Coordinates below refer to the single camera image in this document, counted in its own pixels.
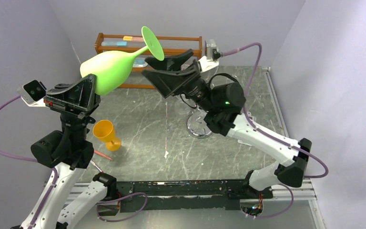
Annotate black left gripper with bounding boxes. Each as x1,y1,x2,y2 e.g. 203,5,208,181
47,71,103,144

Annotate green plastic goblet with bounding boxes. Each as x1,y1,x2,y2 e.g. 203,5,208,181
80,26,164,96

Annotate orange plastic goblet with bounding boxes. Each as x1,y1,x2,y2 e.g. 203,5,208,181
92,120,121,152

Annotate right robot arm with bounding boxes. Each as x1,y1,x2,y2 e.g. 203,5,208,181
142,50,311,198

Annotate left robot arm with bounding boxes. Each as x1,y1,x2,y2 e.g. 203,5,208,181
17,74,101,229

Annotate chrome wine glass rack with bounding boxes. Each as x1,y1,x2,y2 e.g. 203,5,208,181
186,109,213,139

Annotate orange wooden shelf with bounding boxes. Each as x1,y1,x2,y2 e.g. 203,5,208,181
95,32,203,91

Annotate blue eraser bar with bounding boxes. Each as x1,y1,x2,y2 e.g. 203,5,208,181
101,41,128,47

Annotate yellow pink eraser bar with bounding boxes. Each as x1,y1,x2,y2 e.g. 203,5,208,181
123,36,144,42

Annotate red pen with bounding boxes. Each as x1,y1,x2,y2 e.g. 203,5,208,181
94,150,113,161

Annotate silver red-tipped pen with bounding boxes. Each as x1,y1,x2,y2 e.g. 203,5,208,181
90,160,103,172

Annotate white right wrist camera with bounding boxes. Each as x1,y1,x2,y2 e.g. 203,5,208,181
197,39,221,73

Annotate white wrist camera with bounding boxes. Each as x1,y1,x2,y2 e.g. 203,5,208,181
197,39,221,73
17,80,47,107

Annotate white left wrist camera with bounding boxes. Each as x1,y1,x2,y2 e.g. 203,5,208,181
17,80,47,107

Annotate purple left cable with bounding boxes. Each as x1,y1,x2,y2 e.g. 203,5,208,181
0,94,59,229

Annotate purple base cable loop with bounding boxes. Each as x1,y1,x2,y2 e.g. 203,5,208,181
96,192,149,223

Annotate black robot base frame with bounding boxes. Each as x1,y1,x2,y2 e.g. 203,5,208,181
92,172,273,213

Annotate aluminium side rail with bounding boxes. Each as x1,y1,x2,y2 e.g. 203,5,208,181
261,67,316,200

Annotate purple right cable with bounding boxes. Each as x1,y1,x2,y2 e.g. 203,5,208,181
219,42,329,179

